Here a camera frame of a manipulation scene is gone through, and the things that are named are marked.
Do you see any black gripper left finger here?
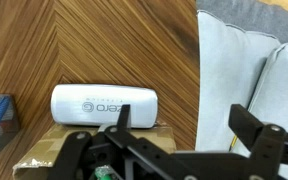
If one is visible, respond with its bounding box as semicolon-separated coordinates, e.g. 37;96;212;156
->
47;104;198;180

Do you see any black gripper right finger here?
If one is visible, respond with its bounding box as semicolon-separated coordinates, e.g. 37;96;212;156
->
228;103;288;180

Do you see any green marker pen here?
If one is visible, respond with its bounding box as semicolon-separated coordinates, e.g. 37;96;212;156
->
93;165;119;180

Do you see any brown cardboard box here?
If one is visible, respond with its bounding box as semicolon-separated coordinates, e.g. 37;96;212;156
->
12;122;178;180

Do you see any gray mesh pen holder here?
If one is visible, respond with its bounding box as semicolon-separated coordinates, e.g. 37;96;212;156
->
0;93;21;167

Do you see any light gray sofa cushion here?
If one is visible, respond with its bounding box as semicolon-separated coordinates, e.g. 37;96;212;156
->
232;42;288;180
195;9;282;158

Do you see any round brown wooden table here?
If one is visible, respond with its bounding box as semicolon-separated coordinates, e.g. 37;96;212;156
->
196;0;288;46

